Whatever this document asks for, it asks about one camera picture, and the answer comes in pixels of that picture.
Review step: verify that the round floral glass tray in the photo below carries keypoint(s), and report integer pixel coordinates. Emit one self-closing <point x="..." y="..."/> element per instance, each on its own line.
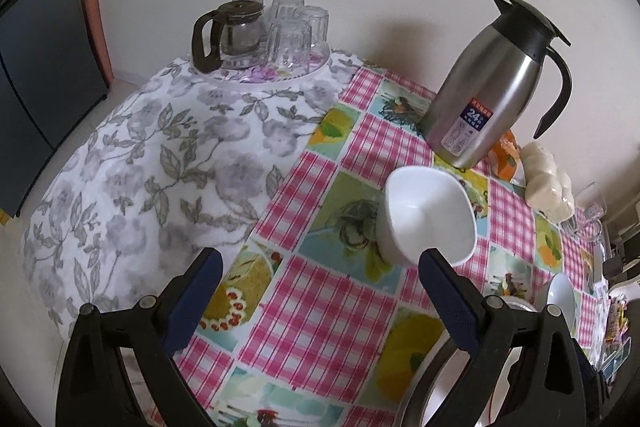
<point x="260" y="75"/>

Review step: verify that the light blue bowl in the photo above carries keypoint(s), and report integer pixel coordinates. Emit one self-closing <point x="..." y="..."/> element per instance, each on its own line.
<point x="562" y="297"/>

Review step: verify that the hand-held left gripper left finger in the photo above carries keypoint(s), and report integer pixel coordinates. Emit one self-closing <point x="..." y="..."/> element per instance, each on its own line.
<point x="195" y="302"/>

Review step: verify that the packet of white steamed buns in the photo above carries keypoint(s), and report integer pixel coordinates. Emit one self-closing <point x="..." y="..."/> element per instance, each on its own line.
<point x="542" y="182"/>

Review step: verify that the pink board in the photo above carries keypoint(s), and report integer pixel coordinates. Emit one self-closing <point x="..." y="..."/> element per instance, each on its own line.
<point x="95" y="17"/>

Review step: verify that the stainless steel thermos jug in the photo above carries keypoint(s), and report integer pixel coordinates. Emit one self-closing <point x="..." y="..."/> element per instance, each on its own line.
<point x="475" y="97"/>

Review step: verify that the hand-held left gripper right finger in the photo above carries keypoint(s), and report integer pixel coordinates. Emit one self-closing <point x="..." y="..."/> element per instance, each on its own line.
<point x="450" y="302"/>

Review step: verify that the grey floral tablecloth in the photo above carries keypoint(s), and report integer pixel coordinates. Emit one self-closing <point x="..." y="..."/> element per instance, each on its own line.
<point x="150" y="167"/>

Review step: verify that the dark cabinet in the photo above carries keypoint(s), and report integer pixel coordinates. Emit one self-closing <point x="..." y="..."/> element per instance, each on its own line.
<point x="45" y="72"/>

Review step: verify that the pink plaid picture tablecloth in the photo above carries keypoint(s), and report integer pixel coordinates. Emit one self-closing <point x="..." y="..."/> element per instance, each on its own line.
<point x="325" y="302"/>

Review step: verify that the colourful candy packet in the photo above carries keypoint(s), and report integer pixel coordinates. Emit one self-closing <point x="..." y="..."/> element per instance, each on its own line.
<point x="617" y="322"/>

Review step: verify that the stainless steel plate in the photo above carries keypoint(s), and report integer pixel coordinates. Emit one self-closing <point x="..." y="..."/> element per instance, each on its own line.
<point x="417" y="382"/>

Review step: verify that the orange snack packet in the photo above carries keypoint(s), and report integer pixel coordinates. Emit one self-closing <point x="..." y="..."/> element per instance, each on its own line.
<point x="507" y="157"/>

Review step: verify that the clear glass mug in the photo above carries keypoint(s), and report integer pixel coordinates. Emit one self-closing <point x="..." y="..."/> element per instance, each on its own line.
<point x="585" y="217"/>

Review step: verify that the white square cup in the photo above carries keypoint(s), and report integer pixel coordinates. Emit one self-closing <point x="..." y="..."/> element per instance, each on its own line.
<point x="425" y="217"/>

